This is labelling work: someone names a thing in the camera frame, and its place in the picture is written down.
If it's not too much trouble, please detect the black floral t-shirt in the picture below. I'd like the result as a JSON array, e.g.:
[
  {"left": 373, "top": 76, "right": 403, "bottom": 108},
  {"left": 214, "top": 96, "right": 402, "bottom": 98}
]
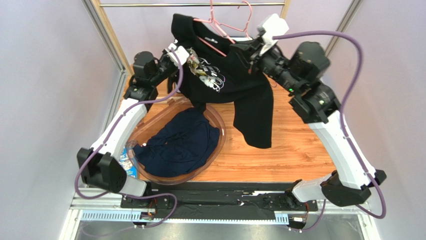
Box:
[{"left": 171, "top": 13, "right": 274, "bottom": 149}]

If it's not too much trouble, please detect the pink wire hanger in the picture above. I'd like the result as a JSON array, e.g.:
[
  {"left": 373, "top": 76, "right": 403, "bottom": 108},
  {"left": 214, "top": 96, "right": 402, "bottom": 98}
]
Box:
[
  {"left": 193, "top": 0, "right": 236, "bottom": 44},
  {"left": 212, "top": 0, "right": 254, "bottom": 41}
]

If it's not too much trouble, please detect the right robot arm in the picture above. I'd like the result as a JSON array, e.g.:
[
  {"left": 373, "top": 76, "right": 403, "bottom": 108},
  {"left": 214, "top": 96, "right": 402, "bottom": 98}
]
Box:
[{"left": 230, "top": 39, "right": 387, "bottom": 208}]

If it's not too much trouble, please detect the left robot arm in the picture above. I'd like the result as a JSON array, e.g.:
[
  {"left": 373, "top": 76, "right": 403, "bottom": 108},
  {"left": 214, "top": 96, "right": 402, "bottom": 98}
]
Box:
[{"left": 74, "top": 46, "right": 189, "bottom": 200}]

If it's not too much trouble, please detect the navy blue garment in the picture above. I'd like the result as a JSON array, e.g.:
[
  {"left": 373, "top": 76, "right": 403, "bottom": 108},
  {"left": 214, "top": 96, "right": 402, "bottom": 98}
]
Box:
[{"left": 132, "top": 107, "right": 221, "bottom": 178}]

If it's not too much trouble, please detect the transparent brown plastic basin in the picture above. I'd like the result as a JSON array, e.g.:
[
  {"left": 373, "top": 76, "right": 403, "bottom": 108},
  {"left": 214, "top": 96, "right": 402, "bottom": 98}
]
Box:
[{"left": 124, "top": 97, "right": 226, "bottom": 185}]

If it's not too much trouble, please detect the metal hanging rod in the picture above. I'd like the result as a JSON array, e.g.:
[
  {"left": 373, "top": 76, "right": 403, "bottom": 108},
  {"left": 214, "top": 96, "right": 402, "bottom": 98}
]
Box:
[{"left": 99, "top": 2, "right": 286, "bottom": 8}]

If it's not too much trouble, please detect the blue illustrated booklet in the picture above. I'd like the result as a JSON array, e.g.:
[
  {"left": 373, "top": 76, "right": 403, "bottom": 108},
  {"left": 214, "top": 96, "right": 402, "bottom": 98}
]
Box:
[{"left": 118, "top": 147, "right": 138, "bottom": 178}]

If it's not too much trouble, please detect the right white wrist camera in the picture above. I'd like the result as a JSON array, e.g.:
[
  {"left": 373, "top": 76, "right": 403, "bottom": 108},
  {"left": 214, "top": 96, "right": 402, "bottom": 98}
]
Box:
[{"left": 257, "top": 13, "right": 290, "bottom": 56}]

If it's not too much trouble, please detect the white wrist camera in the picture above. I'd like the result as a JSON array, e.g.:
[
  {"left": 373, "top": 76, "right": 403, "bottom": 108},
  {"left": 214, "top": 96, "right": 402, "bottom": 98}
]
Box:
[
  {"left": 257, "top": 13, "right": 290, "bottom": 56},
  {"left": 165, "top": 40, "right": 190, "bottom": 68}
]

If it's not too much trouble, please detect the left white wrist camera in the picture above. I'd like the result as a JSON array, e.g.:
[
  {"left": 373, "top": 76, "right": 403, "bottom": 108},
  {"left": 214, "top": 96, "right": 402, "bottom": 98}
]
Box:
[{"left": 165, "top": 40, "right": 190, "bottom": 68}]

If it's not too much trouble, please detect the right aluminium frame post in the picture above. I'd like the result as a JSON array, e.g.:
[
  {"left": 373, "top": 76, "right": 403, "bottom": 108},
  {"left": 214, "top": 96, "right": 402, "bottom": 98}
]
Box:
[{"left": 323, "top": 0, "right": 363, "bottom": 69}]

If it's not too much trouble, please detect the aluminium frame post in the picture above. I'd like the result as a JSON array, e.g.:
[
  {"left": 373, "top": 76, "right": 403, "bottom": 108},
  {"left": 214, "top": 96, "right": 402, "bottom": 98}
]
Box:
[
  {"left": 323, "top": 0, "right": 363, "bottom": 69},
  {"left": 81, "top": 0, "right": 127, "bottom": 75}
]

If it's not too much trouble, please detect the wooden clothes rack frame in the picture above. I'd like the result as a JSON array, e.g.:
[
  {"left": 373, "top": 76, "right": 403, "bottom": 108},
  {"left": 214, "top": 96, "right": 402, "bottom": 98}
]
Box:
[{"left": 90, "top": 0, "right": 292, "bottom": 105}]

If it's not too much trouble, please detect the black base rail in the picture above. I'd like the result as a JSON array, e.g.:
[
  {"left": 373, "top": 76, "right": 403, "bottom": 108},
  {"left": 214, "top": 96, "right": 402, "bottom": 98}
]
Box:
[{"left": 120, "top": 182, "right": 321, "bottom": 221}]

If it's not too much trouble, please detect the left aluminium frame post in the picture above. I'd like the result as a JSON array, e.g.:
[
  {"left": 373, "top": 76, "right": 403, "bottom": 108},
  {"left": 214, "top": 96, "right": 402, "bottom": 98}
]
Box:
[{"left": 81, "top": 0, "right": 127, "bottom": 75}]

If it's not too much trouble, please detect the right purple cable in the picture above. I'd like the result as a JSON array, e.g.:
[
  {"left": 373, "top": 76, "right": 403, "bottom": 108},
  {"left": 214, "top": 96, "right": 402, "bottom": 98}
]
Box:
[{"left": 272, "top": 30, "right": 387, "bottom": 233}]

